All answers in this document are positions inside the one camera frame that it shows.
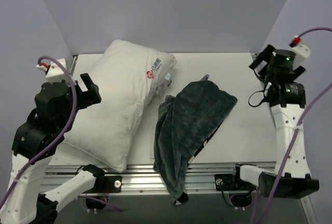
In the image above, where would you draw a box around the white pillow insert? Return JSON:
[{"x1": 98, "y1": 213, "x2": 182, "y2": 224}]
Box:
[{"x1": 64, "y1": 39, "x2": 177, "y2": 172}]

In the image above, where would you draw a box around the zebra and grey pillowcase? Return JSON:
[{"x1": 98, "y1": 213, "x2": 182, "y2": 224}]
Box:
[{"x1": 154, "y1": 79, "x2": 238, "y2": 205}]

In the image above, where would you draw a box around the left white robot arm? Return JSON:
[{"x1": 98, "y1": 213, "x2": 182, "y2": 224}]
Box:
[{"x1": 1, "y1": 73, "x2": 105, "y2": 223}]

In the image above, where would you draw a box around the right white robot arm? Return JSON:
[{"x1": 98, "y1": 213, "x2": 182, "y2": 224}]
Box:
[{"x1": 230, "y1": 41, "x2": 320, "y2": 199}]

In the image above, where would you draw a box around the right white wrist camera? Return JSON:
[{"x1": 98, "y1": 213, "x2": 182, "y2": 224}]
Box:
[{"x1": 289, "y1": 36, "x2": 311, "y2": 68}]

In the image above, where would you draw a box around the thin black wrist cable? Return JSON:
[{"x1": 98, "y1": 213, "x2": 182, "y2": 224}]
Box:
[{"x1": 247, "y1": 89, "x2": 270, "y2": 108}]

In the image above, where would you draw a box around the left side aluminium rail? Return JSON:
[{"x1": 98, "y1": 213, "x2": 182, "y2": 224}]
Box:
[{"x1": 70, "y1": 55, "x2": 78, "y2": 78}]

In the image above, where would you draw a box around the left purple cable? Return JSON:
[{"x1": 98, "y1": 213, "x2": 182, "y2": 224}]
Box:
[{"x1": 0, "y1": 56, "x2": 125, "y2": 224}]

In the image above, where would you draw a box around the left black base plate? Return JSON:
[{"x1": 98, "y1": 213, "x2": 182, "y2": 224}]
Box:
[{"x1": 83, "y1": 175, "x2": 122, "y2": 193}]

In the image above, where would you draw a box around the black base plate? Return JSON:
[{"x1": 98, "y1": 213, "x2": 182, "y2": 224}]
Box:
[
  {"x1": 214, "y1": 174, "x2": 251, "y2": 191},
  {"x1": 83, "y1": 175, "x2": 122, "y2": 193}
]

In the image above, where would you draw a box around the aluminium front rail frame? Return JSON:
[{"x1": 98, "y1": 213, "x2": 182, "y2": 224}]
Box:
[{"x1": 28, "y1": 161, "x2": 311, "y2": 224}]

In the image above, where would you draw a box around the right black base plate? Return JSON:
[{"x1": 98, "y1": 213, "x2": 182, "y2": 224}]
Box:
[{"x1": 214, "y1": 174, "x2": 251, "y2": 191}]

